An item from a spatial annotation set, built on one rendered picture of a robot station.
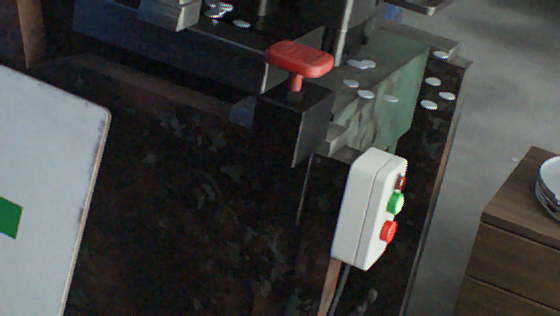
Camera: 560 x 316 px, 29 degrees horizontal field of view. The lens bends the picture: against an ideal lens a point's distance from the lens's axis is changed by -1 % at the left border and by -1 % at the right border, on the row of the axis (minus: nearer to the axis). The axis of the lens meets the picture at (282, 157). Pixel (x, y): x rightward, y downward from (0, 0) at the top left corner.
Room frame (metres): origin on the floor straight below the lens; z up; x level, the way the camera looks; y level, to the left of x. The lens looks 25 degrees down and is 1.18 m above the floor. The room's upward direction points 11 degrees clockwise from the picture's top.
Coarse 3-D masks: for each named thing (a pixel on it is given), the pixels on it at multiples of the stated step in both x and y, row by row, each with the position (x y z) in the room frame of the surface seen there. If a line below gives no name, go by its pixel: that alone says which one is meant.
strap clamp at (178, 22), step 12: (144, 0) 1.36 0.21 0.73; (156, 0) 1.35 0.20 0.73; (168, 0) 1.36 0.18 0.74; (180, 0) 1.35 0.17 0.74; (192, 0) 1.38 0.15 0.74; (144, 12) 1.35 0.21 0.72; (156, 12) 1.34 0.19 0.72; (168, 12) 1.34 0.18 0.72; (180, 12) 1.34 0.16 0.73; (192, 12) 1.36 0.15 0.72; (156, 24) 1.34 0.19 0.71; (168, 24) 1.33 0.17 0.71; (180, 24) 1.34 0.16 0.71
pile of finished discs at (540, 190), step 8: (552, 160) 1.93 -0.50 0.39; (544, 168) 1.89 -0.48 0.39; (552, 168) 1.90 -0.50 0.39; (544, 176) 1.85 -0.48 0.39; (552, 176) 1.86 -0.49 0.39; (536, 184) 1.86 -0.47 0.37; (544, 184) 1.81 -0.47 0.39; (552, 184) 1.83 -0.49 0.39; (536, 192) 1.84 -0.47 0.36; (544, 192) 1.82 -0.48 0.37; (552, 192) 1.78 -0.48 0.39; (544, 200) 1.79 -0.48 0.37; (552, 200) 1.78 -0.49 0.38; (544, 208) 1.79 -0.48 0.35; (552, 208) 1.78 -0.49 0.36; (552, 216) 1.76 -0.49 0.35
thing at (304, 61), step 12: (276, 48) 1.19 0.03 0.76; (288, 48) 1.19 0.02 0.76; (300, 48) 1.20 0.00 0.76; (312, 48) 1.21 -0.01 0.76; (276, 60) 1.16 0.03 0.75; (288, 60) 1.16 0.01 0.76; (300, 60) 1.16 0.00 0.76; (312, 60) 1.17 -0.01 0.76; (324, 60) 1.18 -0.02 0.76; (300, 72) 1.15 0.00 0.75; (312, 72) 1.15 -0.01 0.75; (324, 72) 1.17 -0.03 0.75; (288, 84) 1.18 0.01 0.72; (300, 84) 1.18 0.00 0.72
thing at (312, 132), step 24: (264, 96) 1.17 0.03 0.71; (288, 96) 1.17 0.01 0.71; (312, 96) 1.20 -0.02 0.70; (264, 120) 1.16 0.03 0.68; (288, 120) 1.15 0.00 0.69; (312, 120) 1.18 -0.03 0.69; (264, 144) 1.16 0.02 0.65; (288, 144) 1.15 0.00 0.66; (312, 144) 1.19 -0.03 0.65; (288, 168) 1.24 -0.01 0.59; (288, 192) 1.24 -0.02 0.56; (288, 216) 1.23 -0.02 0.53
